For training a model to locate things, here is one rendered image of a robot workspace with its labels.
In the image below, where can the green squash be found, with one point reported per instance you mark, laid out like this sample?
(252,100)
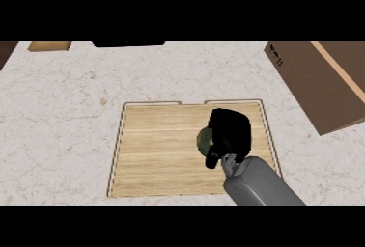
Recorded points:
(203,141)

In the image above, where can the pale wooden tray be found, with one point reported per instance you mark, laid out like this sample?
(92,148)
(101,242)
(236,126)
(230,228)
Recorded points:
(162,151)

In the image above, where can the tan wooden block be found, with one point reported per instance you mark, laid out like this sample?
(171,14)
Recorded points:
(50,46)

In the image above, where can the brown cardboard box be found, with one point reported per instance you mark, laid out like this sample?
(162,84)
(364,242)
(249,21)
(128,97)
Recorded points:
(323,83)

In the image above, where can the dark brown cabinet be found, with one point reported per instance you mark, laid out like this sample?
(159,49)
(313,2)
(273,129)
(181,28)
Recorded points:
(7,51)

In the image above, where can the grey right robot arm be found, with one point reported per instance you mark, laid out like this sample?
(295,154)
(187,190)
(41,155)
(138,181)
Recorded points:
(259,183)

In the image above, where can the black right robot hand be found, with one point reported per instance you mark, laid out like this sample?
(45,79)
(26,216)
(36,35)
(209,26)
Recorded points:
(231,135)

